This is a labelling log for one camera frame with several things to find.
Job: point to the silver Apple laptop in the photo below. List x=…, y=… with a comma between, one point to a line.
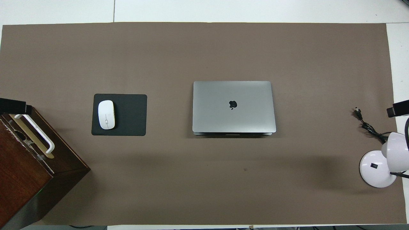
x=223, y=118

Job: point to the white desk lamp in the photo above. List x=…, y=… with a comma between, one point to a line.
x=367, y=172

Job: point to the dark brown wooden box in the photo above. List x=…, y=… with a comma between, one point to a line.
x=19, y=179

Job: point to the white computer mouse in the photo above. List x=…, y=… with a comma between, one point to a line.
x=106, y=115

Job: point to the black mouse pad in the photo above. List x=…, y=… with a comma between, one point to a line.
x=131, y=115

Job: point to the brown table mat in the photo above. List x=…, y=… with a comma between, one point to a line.
x=223, y=48

